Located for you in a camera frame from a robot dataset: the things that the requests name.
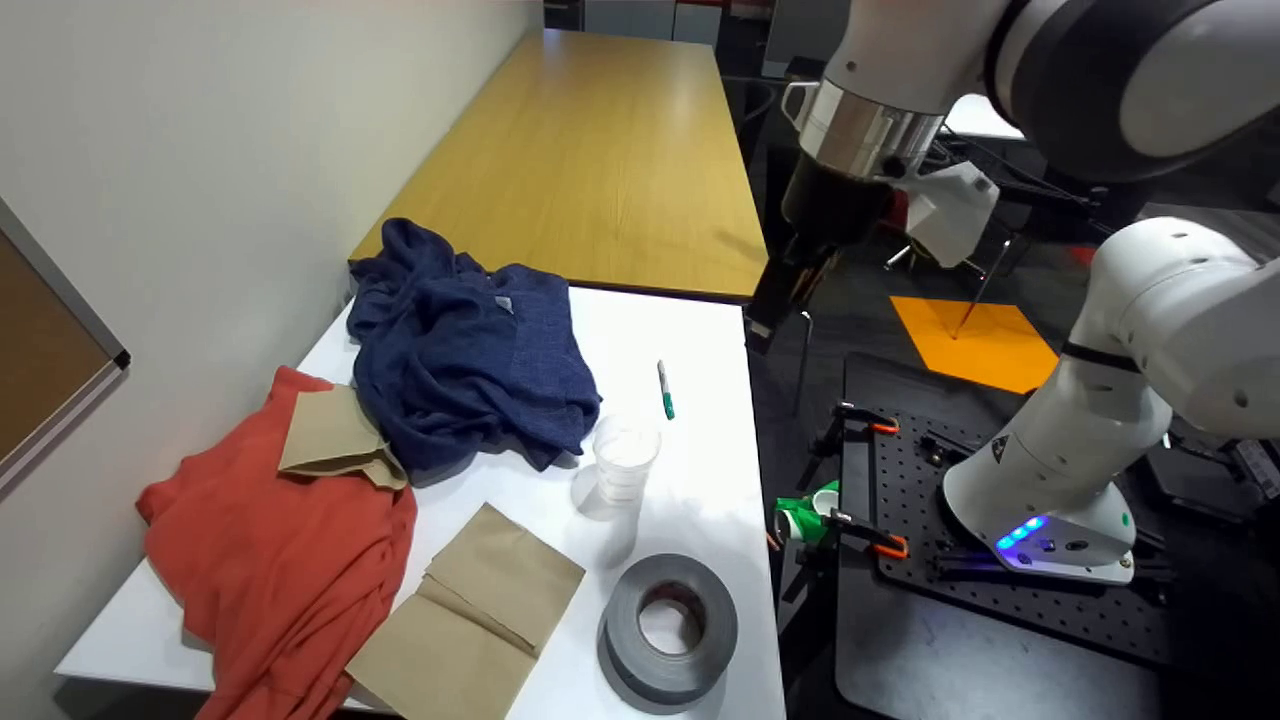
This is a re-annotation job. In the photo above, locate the orange and black clamp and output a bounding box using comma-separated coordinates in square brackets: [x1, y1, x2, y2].
[832, 400, 902, 438]
[824, 508, 911, 562]

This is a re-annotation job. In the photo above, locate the cork notice board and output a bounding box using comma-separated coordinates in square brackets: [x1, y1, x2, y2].
[0, 195, 132, 501]

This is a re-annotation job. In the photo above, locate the grey duct tape roll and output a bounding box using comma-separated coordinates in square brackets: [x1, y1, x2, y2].
[597, 552, 740, 707]

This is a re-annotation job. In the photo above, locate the large brown paper bag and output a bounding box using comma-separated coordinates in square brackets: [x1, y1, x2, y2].
[344, 502, 587, 720]

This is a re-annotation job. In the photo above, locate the small brown paper bag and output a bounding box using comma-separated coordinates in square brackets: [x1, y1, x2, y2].
[277, 384, 410, 492]

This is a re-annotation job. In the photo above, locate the wooden table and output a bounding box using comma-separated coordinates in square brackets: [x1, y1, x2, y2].
[347, 28, 770, 303]

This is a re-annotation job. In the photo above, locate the white table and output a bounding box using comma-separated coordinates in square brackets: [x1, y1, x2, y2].
[943, 94, 1027, 142]

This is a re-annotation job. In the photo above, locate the green and white plastic part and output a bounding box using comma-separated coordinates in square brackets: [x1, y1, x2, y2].
[774, 479, 842, 547]

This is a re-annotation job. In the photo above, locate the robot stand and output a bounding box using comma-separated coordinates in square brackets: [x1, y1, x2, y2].
[775, 350, 1280, 720]

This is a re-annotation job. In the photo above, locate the navy blue cloth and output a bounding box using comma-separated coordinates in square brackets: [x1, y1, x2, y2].
[346, 217, 603, 477]

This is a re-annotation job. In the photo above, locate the orange floor mat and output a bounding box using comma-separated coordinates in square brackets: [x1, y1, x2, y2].
[889, 294, 1060, 395]

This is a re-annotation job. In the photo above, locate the orange red cloth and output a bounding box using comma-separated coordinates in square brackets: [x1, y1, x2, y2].
[135, 365, 419, 720]

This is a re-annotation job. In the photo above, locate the clear plastic cup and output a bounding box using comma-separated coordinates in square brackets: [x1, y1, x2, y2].
[591, 414, 663, 512]

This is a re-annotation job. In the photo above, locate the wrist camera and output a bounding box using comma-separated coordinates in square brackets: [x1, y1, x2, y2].
[903, 160, 1001, 269]

